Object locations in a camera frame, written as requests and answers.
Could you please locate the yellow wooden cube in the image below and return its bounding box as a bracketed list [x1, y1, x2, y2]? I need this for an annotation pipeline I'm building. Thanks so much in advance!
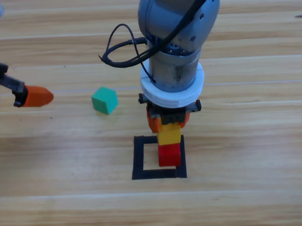
[156, 122, 182, 146]

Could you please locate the red wooden cube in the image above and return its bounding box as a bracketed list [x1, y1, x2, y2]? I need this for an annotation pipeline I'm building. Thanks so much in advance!
[157, 142, 183, 168]

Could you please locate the green wooden cube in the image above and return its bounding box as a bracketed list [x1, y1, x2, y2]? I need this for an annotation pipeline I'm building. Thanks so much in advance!
[90, 85, 119, 116]

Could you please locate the black tape square outline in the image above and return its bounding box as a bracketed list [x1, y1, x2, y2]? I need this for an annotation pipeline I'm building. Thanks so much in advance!
[129, 133, 188, 182]

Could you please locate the white wrist mount ring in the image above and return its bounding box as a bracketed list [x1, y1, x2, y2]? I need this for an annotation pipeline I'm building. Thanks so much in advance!
[139, 62, 206, 110]

